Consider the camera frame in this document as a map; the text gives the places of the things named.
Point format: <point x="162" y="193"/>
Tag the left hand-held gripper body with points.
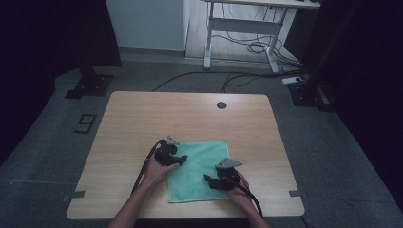
<point x="164" y="152"/>

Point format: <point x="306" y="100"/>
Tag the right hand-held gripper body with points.
<point x="228" y="177"/>

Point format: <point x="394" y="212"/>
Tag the green towel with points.
<point x="196" y="158"/>

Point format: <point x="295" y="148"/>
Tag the person's right hand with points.
<point x="242" y="193"/>

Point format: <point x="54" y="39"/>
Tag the person's left hand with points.
<point x="155" y="174"/>

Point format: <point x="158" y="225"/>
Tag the person's dark clothing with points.
<point x="190" y="223"/>

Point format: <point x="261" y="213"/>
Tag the black round table grommet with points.
<point x="221" y="105"/>

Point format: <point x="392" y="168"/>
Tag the grey tape strip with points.
<point x="296" y="193"/>
<point x="76" y="194"/>

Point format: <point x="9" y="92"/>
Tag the black stand with square base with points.
<point x="92" y="84"/>

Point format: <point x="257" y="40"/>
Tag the black stand with long base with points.
<point x="305" y="95"/>

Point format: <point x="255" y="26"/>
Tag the white power strip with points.
<point x="292" y="80"/>

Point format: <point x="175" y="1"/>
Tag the large black curtain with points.
<point x="47" y="38"/>

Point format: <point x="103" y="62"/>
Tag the dark curtain with pole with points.
<point x="364" y="63"/>

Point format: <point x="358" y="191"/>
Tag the white desk frame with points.
<point x="240" y="26"/>

